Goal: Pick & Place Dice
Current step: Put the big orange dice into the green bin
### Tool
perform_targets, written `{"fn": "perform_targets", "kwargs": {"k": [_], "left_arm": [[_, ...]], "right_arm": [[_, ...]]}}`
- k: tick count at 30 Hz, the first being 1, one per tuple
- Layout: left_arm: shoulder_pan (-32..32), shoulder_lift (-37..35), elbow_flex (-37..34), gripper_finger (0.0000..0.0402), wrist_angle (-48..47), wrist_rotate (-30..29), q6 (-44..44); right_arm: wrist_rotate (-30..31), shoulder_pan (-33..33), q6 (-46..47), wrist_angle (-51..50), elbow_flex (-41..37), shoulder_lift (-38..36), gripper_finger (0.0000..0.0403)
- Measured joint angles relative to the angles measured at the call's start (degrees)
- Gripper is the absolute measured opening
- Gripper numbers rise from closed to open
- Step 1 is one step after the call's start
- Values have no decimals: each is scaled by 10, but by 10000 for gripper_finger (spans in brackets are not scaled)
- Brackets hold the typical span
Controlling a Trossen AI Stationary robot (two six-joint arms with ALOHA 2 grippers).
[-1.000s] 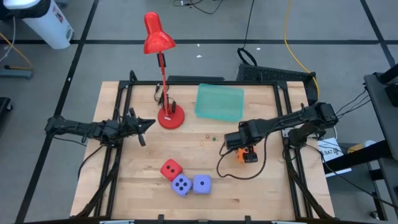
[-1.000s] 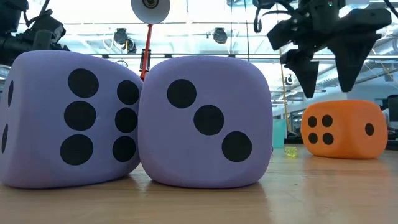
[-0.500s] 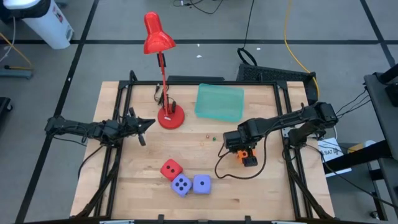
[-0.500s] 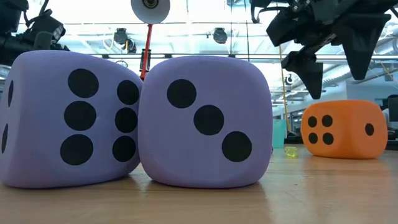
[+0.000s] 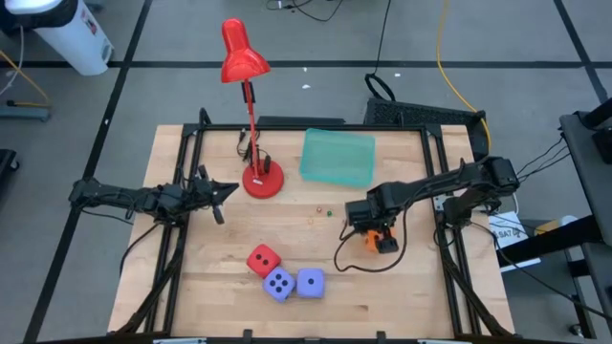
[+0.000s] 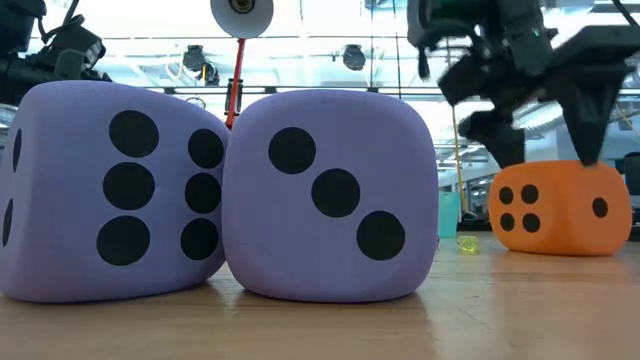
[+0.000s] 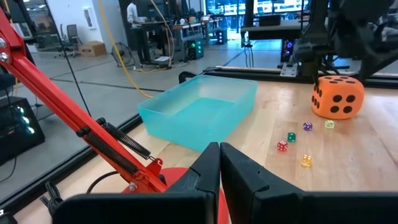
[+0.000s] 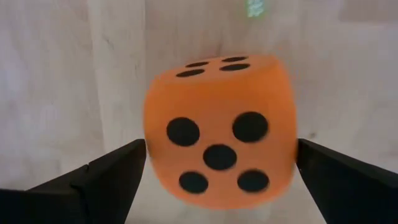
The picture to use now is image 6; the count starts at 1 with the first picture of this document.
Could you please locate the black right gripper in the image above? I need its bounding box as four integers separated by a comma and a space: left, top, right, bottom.
437, 24, 640, 170

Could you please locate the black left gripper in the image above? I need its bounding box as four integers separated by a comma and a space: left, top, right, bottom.
0, 49, 112, 107

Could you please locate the orange foam die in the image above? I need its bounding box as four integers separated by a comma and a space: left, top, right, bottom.
488, 159, 634, 258

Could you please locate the purple foam die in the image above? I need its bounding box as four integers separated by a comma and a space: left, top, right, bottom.
0, 79, 231, 304
221, 88, 441, 304

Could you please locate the black monitor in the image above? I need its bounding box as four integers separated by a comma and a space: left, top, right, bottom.
623, 152, 640, 225

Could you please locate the teal translucent plastic bin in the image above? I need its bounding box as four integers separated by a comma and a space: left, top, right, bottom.
438, 191, 462, 239

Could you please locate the red desk lamp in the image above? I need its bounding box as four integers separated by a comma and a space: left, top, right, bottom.
209, 0, 275, 130

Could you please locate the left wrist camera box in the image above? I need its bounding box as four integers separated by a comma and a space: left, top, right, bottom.
47, 22, 107, 81

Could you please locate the yellow cable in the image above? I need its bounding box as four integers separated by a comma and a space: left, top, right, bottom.
451, 107, 469, 214

